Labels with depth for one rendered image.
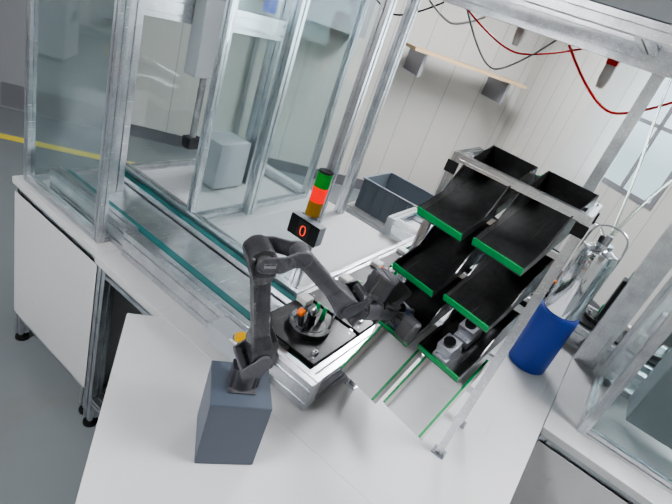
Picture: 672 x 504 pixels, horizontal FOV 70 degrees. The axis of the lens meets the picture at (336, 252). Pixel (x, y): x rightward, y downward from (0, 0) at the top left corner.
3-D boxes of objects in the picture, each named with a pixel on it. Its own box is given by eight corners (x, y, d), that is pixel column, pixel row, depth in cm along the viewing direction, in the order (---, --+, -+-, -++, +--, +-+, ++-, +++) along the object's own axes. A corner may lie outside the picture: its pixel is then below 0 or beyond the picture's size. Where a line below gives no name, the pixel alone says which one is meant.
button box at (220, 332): (252, 380, 136) (257, 364, 133) (204, 337, 144) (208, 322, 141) (269, 370, 141) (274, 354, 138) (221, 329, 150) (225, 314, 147)
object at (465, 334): (465, 350, 123) (470, 334, 118) (452, 339, 125) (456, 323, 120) (485, 332, 127) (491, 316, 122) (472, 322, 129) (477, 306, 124)
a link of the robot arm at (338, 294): (253, 266, 89) (298, 232, 89) (243, 243, 95) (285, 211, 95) (328, 339, 108) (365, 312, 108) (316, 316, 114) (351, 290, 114)
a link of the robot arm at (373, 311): (350, 330, 110) (372, 300, 107) (336, 314, 113) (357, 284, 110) (368, 330, 115) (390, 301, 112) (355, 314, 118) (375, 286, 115)
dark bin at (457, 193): (459, 242, 108) (465, 218, 103) (416, 214, 115) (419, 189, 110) (529, 191, 121) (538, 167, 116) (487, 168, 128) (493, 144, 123)
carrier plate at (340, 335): (311, 369, 140) (313, 364, 139) (254, 323, 149) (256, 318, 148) (355, 339, 159) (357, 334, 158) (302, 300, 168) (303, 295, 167)
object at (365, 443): (465, 600, 109) (471, 593, 107) (94, 262, 169) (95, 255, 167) (571, 355, 221) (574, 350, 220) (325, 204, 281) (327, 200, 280)
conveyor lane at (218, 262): (303, 391, 144) (313, 367, 139) (136, 250, 177) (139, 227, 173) (354, 353, 167) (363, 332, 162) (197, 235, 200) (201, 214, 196)
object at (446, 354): (444, 369, 119) (448, 354, 114) (430, 358, 122) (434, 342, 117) (465, 350, 123) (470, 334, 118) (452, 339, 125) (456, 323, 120)
